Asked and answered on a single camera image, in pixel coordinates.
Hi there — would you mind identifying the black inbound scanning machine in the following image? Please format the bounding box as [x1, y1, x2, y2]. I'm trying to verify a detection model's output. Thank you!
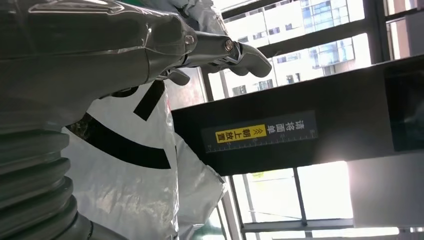
[170, 54, 424, 177]

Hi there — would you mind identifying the black and yellow ruler label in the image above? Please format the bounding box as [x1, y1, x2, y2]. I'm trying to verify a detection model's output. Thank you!
[200, 110, 319, 154]

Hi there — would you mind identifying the white package with black curves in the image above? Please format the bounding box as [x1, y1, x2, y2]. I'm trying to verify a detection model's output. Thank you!
[61, 79, 228, 240]

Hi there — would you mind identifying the pale building outside window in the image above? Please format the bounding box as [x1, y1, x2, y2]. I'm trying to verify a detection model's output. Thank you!
[225, 0, 372, 97]

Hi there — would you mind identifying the dark window frame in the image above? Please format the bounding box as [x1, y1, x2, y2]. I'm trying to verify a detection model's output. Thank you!
[198, 0, 424, 240]

